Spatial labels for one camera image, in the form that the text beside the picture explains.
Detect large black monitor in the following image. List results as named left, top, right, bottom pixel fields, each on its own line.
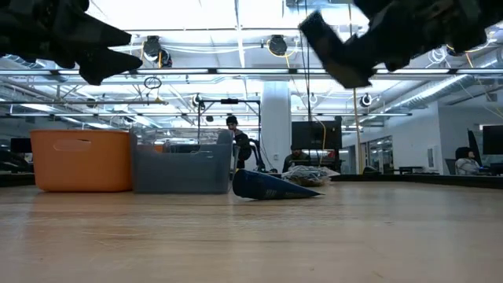
left=291, top=120, right=343, bottom=151

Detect black monitor at wall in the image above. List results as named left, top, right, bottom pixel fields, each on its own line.
left=482, top=124, right=503, bottom=156

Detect orange plastic bin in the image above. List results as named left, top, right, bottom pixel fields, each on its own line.
left=29, top=130, right=134, bottom=193

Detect black hanging cables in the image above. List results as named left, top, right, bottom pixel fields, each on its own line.
left=298, top=0, right=312, bottom=123

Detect clear plastic toiletry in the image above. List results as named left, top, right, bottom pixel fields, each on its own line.
left=281, top=164, right=341, bottom=187

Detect white building column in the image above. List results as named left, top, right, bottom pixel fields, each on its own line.
left=260, top=80, right=292, bottom=172

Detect black metal frame rig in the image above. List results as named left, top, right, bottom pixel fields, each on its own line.
left=196, top=97, right=263, bottom=171

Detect seated person by wall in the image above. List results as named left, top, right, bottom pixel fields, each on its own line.
left=454, top=146, right=483, bottom=177

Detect black ceiling cord reel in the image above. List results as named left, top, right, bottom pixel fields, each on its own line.
left=141, top=35, right=173, bottom=70
left=268, top=34, right=289, bottom=57

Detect seated person at monitor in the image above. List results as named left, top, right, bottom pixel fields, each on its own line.
left=281, top=144, right=312, bottom=174

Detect dark blue pouch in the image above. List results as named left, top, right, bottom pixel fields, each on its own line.
left=232, top=168, right=325, bottom=201

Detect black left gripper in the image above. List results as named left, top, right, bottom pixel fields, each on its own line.
left=15, top=0, right=144, bottom=86

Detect grey translucent plastic bin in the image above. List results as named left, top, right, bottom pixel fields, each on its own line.
left=129, top=128, right=235, bottom=195

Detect standing person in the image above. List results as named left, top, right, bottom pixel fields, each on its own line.
left=225, top=115, right=255, bottom=170

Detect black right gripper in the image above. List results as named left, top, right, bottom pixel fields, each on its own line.
left=297, top=0, right=488, bottom=90

